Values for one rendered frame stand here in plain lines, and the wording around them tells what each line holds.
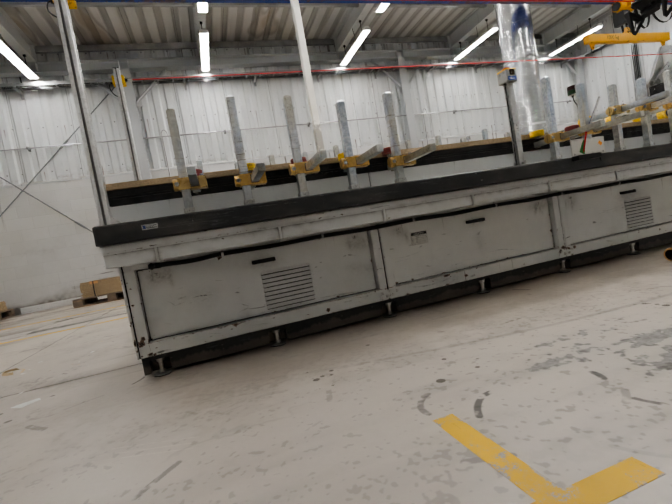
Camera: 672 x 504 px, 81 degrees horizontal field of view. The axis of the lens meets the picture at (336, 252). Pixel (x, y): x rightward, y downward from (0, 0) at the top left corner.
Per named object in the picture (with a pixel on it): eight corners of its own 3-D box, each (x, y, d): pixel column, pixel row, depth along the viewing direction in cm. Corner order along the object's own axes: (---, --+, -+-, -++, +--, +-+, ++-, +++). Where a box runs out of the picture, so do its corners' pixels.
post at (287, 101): (309, 199, 179) (290, 94, 177) (302, 200, 178) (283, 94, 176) (307, 200, 183) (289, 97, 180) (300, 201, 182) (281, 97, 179)
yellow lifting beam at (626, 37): (671, 45, 620) (668, 24, 618) (590, 48, 570) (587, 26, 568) (664, 48, 629) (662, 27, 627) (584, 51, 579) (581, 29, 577)
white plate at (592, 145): (606, 152, 232) (604, 135, 231) (572, 157, 224) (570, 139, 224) (605, 152, 233) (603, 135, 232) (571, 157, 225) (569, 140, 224)
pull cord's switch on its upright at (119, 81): (162, 234, 261) (129, 66, 255) (138, 237, 257) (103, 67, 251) (163, 234, 269) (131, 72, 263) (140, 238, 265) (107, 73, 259)
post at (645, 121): (655, 154, 245) (645, 76, 243) (651, 154, 244) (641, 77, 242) (649, 155, 249) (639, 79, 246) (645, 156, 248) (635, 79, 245)
